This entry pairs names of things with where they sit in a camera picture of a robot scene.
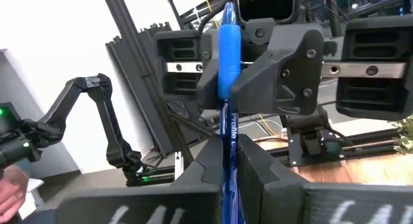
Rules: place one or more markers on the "black aluminium frame post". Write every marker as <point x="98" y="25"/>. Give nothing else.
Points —
<point x="135" y="56"/>

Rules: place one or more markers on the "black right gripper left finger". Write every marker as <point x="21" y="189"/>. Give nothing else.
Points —
<point x="145" y="204"/>

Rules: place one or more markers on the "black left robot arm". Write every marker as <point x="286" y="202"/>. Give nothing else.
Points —
<point x="309" y="143"/>

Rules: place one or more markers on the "blue ballpoint pen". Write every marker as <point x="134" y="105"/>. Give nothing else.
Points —
<point x="229" y="56"/>

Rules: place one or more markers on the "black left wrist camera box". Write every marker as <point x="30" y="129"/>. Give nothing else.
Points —
<point x="267" y="6"/>

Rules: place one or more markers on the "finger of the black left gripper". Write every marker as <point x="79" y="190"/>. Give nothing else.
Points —
<point x="209" y="88"/>
<point x="284" y="85"/>

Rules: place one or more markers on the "person's hand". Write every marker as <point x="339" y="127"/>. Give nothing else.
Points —
<point x="11" y="195"/>

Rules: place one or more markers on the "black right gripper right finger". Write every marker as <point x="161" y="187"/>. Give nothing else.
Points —
<point x="322" y="204"/>

